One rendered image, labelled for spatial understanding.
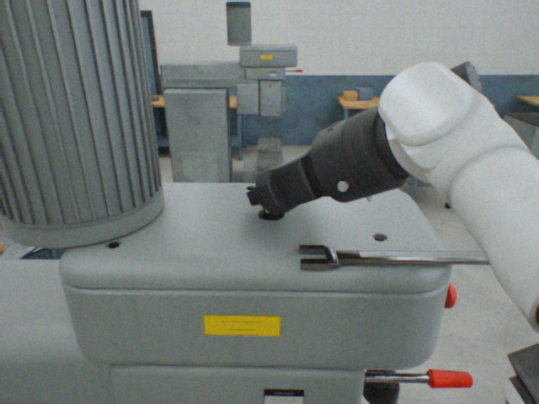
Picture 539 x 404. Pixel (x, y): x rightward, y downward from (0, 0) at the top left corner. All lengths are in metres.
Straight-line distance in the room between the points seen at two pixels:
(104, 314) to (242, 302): 0.16
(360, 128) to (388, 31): 6.79
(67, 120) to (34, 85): 0.04
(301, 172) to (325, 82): 6.66
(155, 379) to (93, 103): 0.35
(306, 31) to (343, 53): 0.68
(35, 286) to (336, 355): 0.46
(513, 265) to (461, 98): 0.13
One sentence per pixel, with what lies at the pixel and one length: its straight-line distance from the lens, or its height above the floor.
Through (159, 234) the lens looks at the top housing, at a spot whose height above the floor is 1.89.
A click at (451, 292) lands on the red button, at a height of 1.77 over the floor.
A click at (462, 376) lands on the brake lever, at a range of 0.63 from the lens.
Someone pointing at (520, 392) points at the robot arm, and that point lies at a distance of 0.26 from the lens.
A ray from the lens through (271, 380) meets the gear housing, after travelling 0.57.
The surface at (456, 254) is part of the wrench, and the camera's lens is 0.50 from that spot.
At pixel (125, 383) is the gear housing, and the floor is 1.70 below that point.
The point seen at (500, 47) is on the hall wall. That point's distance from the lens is 7.80.
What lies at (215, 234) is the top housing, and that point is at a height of 1.89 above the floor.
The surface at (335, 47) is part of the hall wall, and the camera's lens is 7.07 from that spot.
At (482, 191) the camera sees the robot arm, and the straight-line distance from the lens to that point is 0.31.
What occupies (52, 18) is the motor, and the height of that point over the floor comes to 2.13.
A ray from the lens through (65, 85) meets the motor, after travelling 0.47.
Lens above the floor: 2.14
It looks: 25 degrees down
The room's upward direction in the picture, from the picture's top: straight up
